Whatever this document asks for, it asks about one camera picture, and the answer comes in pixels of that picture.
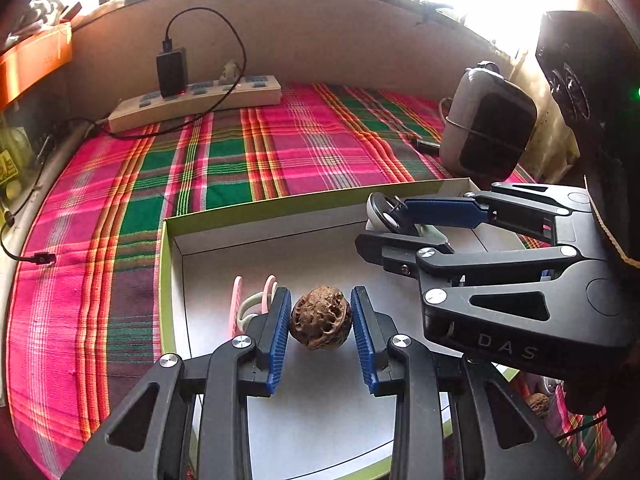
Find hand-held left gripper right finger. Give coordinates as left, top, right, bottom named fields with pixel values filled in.
left=350, top=286, right=576, bottom=480

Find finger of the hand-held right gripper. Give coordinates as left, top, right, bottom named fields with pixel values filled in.
left=355, top=232, right=588, bottom=333
left=400, top=182, right=596, bottom=248

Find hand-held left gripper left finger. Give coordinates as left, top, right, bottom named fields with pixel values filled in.
left=60, top=287, right=293, bottom=480

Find black disc with white buttons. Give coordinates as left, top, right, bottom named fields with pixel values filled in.
left=366, top=192, right=421, bottom=236

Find brown walnut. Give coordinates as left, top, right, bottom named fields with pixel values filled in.
left=522, top=394, right=551, bottom=418
left=290, top=286, right=351, bottom=350

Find green rimmed cardboard box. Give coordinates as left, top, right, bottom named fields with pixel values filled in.
left=159, top=177, right=523, bottom=480

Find grey desk heater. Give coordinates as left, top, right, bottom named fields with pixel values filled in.
left=442, top=62, right=538, bottom=178

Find plaid cloth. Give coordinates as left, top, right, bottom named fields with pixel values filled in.
left=5, top=80, right=616, bottom=480

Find beige power strip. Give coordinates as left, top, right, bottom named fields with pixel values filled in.
left=107, top=75, right=283, bottom=133

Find black charger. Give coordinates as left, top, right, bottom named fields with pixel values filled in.
left=156, top=47, right=188, bottom=98

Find yellow label glass jar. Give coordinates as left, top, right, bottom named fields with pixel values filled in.
left=0, top=125, right=31, bottom=201

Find pink and white coiled cable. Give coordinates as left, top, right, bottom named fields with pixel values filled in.
left=229, top=274, right=278, bottom=338

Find black cable with connector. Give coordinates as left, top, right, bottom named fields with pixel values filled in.
left=0, top=210, right=56, bottom=266

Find black charger cable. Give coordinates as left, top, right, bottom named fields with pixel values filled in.
left=87, top=7, right=248, bottom=140

